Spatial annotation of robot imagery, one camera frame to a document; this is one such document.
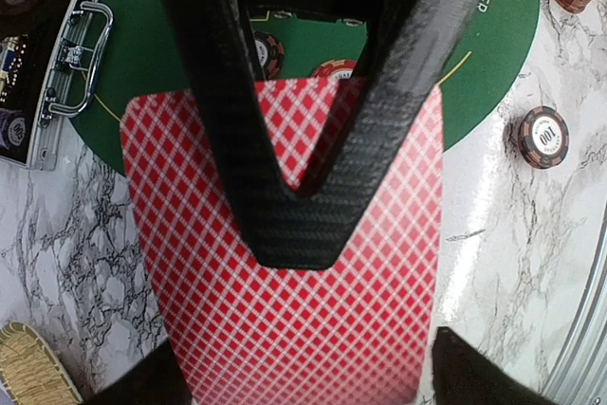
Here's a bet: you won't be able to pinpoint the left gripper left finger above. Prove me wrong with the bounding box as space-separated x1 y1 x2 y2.
97 0 478 404

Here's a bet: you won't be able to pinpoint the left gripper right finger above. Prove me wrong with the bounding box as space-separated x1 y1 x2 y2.
432 326 553 405

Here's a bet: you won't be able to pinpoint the red-backed card deck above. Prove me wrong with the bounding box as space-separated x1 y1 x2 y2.
120 89 443 404

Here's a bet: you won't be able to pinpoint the red 5 chips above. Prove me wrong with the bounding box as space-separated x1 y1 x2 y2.
311 59 357 80

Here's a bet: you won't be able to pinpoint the dark 100 chips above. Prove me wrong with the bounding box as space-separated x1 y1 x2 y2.
253 31 285 80

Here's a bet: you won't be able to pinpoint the dark 100 chip stack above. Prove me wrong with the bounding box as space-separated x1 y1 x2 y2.
518 106 570 170

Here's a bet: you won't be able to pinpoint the round green poker mat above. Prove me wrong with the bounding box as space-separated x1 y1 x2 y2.
72 0 540 173

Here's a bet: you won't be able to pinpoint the aluminium poker chip case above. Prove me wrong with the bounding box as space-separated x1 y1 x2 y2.
1 0 115 171

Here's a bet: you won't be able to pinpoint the dice in case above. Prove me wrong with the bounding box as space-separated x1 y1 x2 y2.
1 35 28 103

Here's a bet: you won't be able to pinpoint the woven bamboo tray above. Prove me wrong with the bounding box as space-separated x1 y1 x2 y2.
1 322 83 405

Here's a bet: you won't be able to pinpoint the brown purple chip row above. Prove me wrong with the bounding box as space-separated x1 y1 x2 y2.
1 108 27 152

